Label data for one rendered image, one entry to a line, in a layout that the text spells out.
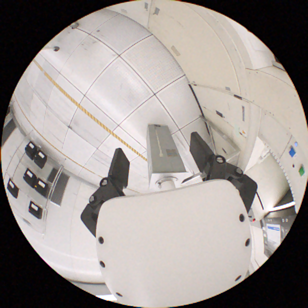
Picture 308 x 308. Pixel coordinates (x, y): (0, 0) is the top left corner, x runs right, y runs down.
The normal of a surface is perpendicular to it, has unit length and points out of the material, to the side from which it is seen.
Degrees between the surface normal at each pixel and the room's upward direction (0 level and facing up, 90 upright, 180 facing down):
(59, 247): 90
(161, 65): 0
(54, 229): 90
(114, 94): 0
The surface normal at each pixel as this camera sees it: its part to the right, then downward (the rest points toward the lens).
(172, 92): 0.11, 0.69
